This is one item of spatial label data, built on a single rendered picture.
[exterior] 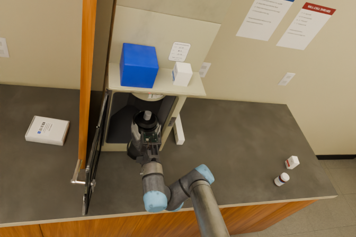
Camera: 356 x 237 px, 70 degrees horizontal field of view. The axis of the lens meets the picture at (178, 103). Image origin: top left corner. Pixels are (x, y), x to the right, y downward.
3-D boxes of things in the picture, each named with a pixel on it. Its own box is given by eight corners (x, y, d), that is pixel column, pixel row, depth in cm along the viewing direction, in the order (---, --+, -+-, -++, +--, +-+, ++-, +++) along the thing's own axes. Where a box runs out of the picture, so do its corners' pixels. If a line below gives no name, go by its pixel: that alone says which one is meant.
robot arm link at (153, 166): (160, 181, 93) (138, 182, 91) (159, 170, 96) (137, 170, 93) (165, 172, 88) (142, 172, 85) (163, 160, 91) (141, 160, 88)
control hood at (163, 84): (105, 83, 90) (107, 61, 82) (190, 90, 100) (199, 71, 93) (105, 108, 82) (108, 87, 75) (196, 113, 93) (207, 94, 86)
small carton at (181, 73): (170, 74, 87) (176, 61, 83) (184, 76, 89) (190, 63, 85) (172, 84, 84) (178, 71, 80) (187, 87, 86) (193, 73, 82)
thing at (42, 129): (35, 120, 124) (34, 115, 121) (69, 125, 128) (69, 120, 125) (25, 140, 116) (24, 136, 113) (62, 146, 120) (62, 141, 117)
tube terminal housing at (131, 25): (97, 110, 138) (113, -35, 84) (156, 113, 149) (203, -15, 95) (96, 151, 123) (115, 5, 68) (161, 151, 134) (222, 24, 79)
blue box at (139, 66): (119, 64, 83) (123, 42, 77) (149, 67, 86) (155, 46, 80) (119, 86, 77) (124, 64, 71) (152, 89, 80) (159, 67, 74)
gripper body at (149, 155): (160, 130, 97) (165, 158, 90) (155, 143, 103) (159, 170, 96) (140, 130, 95) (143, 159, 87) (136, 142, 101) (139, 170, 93)
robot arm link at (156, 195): (153, 215, 87) (139, 210, 81) (150, 184, 94) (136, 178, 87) (173, 208, 85) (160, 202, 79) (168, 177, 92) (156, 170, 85)
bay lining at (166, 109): (105, 102, 134) (112, 49, 109) (153, 105, 142) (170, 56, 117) (105, 143, 119) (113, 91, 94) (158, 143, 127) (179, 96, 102)
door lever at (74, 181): (92, 163, 93) (92, 160, 91) (86, 188, 86) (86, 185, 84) (77, 161, 91) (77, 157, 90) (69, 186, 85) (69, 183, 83)
